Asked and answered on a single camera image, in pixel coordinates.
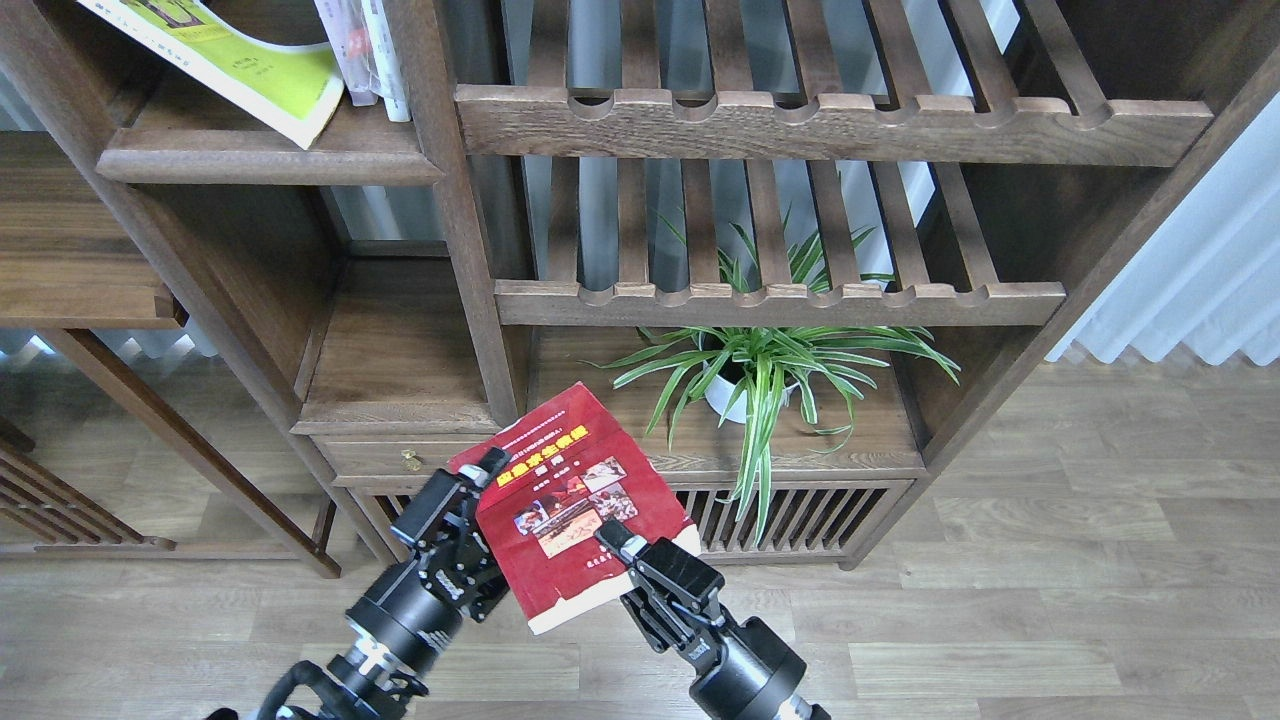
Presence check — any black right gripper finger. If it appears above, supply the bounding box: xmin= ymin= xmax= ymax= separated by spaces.
xmin=595 ymin=519 xmax=724 ymax=616

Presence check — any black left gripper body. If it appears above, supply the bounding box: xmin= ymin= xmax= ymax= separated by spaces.
xmin=346 ymin=520 xmax=509 ymax=678

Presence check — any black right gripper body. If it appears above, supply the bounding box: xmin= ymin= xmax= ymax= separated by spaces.
xmin=621 ymin=593 xmax=806 ymax=719

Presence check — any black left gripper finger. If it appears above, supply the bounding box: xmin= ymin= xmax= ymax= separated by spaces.
xmin=403 ymin=447 xmax=511 ymax=553

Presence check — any red paperback book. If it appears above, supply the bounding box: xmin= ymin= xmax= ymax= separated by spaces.
xmin=449 ymin=383 xmax=701 ymax=634

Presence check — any yellow green book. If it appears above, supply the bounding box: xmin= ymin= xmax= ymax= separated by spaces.
xmin=84 ymin=1 xmax=346 ymax=149

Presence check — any white lavender book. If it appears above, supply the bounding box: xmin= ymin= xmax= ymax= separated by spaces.
xmin=314 ymin=1 xmax=378 ymax=108

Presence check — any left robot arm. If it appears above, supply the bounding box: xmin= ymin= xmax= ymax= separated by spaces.
xmin=255 ymin=447 xmax=511 ymax=719

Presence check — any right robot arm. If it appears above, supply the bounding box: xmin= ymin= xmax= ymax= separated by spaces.
xmin=595 ymin=519 xmax=829 ymax=719

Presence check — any brass drawer knob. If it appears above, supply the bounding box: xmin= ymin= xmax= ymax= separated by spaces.
xmin=401 ymin=448 xmax=422 ymax=473

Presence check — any white plant pot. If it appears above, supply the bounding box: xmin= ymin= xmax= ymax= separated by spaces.
xmin=705 ymin=361 xmax=799 ymax=424

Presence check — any green spider plant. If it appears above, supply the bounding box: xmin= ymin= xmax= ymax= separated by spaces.
xmin=595 ymin=210 xmax=961 ymax=546

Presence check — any dark wooden bookshelf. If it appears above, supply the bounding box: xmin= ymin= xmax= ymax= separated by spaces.
xmin=3 ymin=1 xmax=1277 ymax=568

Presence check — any wooden side furniture left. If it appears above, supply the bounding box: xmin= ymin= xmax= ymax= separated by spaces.
xmin=1 ymin=131 xmax=340 ymax=578

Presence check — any upright white book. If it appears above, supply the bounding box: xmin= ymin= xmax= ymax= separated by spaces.
xmin=360 ymin=0 xmax=412 ymax=122

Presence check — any white pleated curtain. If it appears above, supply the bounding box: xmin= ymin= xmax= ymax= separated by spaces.
xmin=1047 ymin=99 xmax=1279 ymax=365

